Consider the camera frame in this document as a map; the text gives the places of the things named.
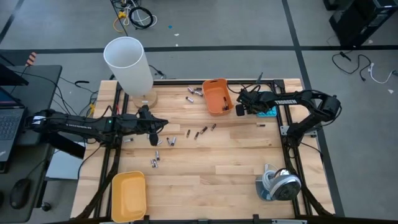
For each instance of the orange black striped marker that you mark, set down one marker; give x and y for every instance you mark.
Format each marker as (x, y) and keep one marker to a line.
(31, 59)

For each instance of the large silver Energizer battery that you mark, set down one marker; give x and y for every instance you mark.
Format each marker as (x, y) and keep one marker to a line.
(198, 93)

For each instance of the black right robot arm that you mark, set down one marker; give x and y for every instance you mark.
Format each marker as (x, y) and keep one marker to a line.
(298, 102)

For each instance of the large silver black battery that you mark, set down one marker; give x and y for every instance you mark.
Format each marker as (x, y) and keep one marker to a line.
(189, 99)
(190, 90)

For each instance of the black computer mouse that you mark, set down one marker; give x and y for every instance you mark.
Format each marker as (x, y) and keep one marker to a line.
(20, 193)

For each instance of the black desk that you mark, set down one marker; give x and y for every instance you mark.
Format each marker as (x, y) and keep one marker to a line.
(40, 90)

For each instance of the black laptop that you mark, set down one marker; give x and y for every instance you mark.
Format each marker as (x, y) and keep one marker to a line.
(9, 124)

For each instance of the white lamp with wooden base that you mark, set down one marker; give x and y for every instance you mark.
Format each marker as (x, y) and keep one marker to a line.
(129, 68)

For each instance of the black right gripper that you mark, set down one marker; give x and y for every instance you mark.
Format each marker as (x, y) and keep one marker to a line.
(248, 102)

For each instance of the orange plastic bin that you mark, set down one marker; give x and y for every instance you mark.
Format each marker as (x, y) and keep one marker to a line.
(213, 99)

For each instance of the white box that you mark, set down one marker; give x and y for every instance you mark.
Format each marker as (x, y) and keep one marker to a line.
(62, 168)

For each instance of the blue calculator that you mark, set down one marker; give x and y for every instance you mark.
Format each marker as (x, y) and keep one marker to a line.
(269, 112)

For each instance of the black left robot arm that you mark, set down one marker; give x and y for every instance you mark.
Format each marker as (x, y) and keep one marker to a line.
(77, 126)

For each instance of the black computer tower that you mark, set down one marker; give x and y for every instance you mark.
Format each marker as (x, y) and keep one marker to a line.
(388, 12)
(351, 28)

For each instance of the black aluminium rig frame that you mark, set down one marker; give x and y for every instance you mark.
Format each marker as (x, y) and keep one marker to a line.
(186, 82)

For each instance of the black chair caster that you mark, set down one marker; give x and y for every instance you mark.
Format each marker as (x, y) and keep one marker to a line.
(46, 206)

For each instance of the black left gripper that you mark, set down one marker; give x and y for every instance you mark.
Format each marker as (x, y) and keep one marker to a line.
(147, 124)

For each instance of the yellow plastic bin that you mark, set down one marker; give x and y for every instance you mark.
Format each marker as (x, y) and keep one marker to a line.
(129, 196)

